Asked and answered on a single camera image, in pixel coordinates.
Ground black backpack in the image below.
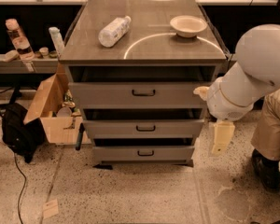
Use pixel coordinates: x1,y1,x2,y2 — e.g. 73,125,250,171
0,103,46,163

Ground person leg khaki trousers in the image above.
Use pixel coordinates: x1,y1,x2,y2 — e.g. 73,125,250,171
251,89,280,161

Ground grey drawer cabinet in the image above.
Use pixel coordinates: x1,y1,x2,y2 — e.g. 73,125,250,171
58,0,227,170

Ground open cardboard box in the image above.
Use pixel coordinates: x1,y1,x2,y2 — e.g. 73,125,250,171
23,64,82,145

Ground white tube bottle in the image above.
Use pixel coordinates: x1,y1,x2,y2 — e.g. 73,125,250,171
49,27,64,57

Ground white paper bowl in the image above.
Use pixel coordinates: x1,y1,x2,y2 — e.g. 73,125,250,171
170,15,207,38

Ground black floor cable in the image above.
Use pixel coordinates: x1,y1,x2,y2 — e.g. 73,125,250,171
13,152,28,224

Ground clear plastic water bottle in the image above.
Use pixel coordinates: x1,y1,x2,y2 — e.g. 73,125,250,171
98,16,132,48

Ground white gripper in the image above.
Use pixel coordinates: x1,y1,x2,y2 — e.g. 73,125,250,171
193,77,253,157

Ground grey top drawer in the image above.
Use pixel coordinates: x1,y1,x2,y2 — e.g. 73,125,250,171
69,82,206,109

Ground paper tag on floor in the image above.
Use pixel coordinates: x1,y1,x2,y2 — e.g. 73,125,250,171
43,199,59,219

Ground grey drawer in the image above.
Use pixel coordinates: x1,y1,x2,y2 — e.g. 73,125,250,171
84,119,203,139
92,146,194,164
69,82,206,109

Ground grey middle drawer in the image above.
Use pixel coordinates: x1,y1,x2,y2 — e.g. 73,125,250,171
84,119,203,139

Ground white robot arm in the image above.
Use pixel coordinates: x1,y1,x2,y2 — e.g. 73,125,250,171
194,24,280,156

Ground tall labelled bottle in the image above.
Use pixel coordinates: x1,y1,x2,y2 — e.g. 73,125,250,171
6,19,35,61

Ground black shoe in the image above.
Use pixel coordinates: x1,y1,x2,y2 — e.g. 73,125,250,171
251,149,280,193

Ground pale sponge on shelf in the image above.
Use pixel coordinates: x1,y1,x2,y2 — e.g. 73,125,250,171
4,50,19,63

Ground grey bottom drawer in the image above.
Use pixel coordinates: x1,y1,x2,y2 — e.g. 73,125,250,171
92,146,194,164

